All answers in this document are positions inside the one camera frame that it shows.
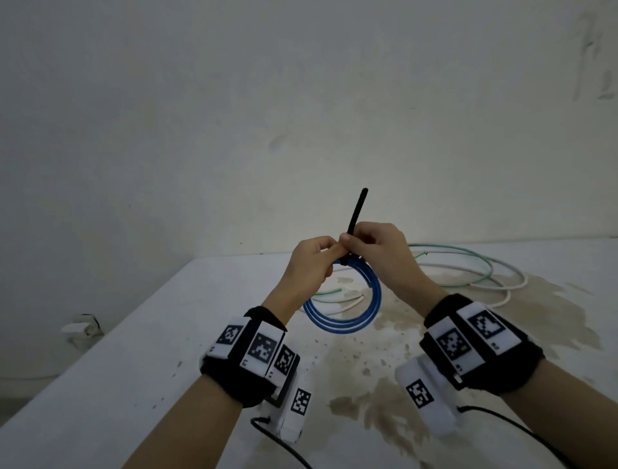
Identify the person's left hand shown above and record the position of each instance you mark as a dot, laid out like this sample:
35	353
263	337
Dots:
309	268

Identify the person's right hand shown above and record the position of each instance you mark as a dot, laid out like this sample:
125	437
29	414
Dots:
386	256

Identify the black zip tie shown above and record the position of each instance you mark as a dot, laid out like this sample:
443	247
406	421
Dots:
357	212

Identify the person's right forearm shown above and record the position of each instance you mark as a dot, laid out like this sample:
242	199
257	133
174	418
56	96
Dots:
565	410

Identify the person's left forearm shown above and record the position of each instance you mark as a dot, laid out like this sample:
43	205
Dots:
193	430

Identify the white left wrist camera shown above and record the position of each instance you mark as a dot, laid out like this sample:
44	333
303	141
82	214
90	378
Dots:
289	425

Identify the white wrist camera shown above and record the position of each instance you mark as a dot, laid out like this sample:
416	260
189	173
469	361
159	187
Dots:
289	425
439	415

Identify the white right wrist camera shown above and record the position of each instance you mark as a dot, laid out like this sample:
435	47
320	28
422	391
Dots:
439	415

